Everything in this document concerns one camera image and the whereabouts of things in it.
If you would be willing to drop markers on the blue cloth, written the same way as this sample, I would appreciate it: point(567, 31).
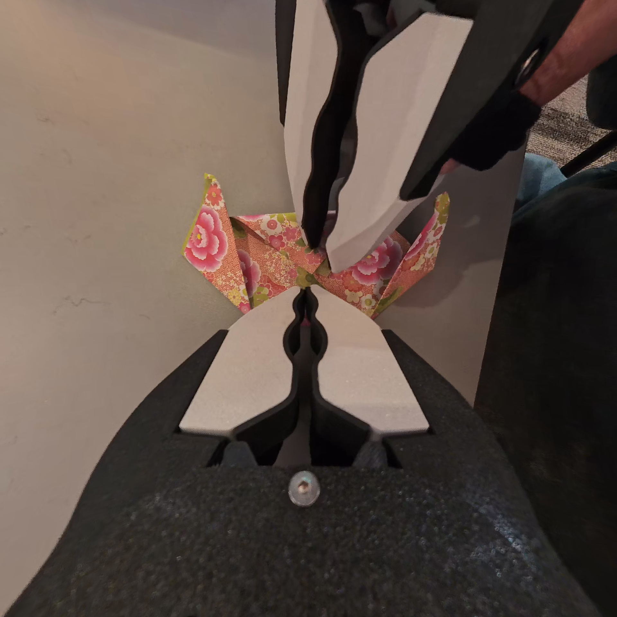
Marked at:
point(540, 178)

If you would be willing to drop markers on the floral origami paper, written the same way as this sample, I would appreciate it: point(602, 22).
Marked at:
point(212, 241)

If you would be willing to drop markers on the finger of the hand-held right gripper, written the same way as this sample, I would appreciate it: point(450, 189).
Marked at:
point(303, 96)
point(400, 120)

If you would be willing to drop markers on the person's right forearm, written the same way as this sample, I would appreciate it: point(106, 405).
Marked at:
point(578, 53)

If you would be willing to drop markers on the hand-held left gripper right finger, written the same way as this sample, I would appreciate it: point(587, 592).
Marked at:
point(371, 381)

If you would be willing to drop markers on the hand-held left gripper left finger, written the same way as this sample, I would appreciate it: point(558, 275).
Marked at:
point(241, 376)

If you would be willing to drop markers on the person's right hand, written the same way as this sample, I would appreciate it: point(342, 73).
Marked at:
point(496, 130)

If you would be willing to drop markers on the black chair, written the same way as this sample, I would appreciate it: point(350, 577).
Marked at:
point(602, 96)

